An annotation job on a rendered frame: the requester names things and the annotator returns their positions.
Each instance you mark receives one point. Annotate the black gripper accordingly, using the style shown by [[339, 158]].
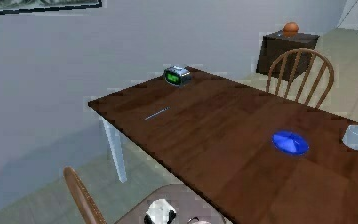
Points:
[[148, 220]]

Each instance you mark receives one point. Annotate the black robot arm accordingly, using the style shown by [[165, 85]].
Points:
[[161, 210]]

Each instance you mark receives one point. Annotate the brown wooden spindle chair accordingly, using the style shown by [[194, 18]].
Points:
[[83, 200], [327, 71]]

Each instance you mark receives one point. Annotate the thin silver pen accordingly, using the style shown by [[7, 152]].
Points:
[[157, 113]]

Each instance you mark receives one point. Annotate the brown wooden dining table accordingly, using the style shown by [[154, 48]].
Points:
[[227, 133]]

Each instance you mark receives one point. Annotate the silver alarm clock green display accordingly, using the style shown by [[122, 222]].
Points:
[[176, 76]]

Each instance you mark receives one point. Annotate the blue round plate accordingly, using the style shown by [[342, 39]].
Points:
[[289, 142]]

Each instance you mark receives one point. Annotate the dark brown side cabinet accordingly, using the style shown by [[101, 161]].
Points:
[[280, 50]]

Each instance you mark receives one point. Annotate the white bowl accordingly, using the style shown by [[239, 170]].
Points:
[[357, 138]]

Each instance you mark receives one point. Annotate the orange ball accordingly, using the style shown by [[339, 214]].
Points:
[[290, 28]]

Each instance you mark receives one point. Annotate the black framed wall picture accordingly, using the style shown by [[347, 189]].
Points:
[[37, 4]]

